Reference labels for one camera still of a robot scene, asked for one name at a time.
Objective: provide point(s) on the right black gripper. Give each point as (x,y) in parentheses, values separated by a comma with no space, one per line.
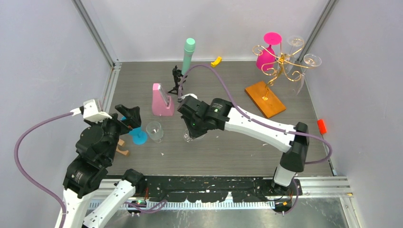
(193,133)

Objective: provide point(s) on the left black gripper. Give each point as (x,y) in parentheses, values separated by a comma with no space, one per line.
(133,118)

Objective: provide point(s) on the blue wine glass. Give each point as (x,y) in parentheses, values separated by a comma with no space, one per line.
(138,136)

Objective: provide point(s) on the clear ribbed wine glass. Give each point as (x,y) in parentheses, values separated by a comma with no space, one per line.
(155,131)

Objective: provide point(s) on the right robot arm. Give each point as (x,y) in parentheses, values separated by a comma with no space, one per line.
(288,139)

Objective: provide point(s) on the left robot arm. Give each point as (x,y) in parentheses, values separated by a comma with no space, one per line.
(96,151)

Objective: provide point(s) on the orange wooden rack base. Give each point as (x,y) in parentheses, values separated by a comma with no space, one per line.
(265,100)

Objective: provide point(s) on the pink wine glass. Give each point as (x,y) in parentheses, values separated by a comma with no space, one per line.
(266,57)

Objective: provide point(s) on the gold wine glass rack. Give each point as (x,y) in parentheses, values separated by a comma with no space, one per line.
(277,69)

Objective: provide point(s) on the clear tall wine glass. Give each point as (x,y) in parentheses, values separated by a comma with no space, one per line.
(296,44)

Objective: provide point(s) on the clear flute wine glass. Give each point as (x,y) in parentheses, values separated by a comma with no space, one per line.
(309,62)

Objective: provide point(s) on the smartphone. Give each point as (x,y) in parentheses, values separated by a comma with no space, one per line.
(164,95)

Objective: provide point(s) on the pink phone stand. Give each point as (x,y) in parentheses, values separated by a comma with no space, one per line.
(158,106)

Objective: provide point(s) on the black tripod stand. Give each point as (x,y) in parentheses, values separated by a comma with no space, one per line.
(177,77)

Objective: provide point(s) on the yellow banana toy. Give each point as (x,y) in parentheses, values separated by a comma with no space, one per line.
(216,62)

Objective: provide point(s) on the green microphone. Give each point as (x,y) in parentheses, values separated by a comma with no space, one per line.
(189,48)

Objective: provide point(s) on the red object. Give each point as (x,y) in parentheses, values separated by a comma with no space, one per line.
(322,126)

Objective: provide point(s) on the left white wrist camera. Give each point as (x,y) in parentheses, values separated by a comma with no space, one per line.
(92,111)

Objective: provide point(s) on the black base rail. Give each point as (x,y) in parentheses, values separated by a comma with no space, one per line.
(209,189)

